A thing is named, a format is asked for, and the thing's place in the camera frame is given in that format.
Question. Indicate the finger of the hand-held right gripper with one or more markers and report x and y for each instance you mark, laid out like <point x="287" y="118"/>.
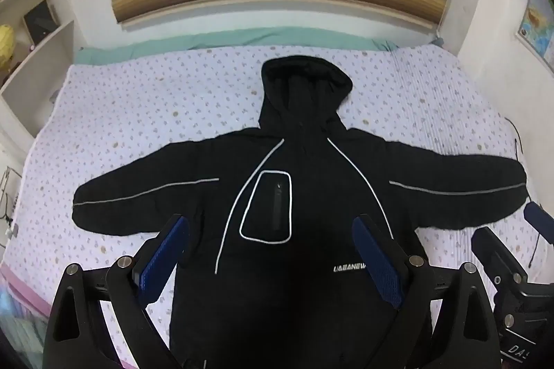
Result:
<point x="539" y="218"/>
<point x="497" y="256"/>

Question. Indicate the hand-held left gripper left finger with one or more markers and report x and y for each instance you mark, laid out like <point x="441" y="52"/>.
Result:
<point x="166" y="248"/>

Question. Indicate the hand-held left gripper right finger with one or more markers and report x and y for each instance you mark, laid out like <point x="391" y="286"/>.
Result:
<point x="378" y="261"/>

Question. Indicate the black hooded jacket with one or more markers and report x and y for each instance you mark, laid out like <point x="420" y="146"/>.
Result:
<point x="303" y="178"/>

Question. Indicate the white dotted bedspread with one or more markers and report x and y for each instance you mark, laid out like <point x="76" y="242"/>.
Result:
<point x="151" y="105"/>

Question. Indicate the green bed sheet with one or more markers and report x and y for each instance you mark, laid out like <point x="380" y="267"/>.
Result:
<point x="216" y="38"/>

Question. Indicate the yellow globe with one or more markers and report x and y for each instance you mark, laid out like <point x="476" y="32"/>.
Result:
<point x="5" y="46"/>

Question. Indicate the wall map poster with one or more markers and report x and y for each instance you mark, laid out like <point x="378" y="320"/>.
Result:
<point x="539" y="20"/>

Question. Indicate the black picture frame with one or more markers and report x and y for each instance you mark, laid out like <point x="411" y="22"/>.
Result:
<point x="40" y="22"/>

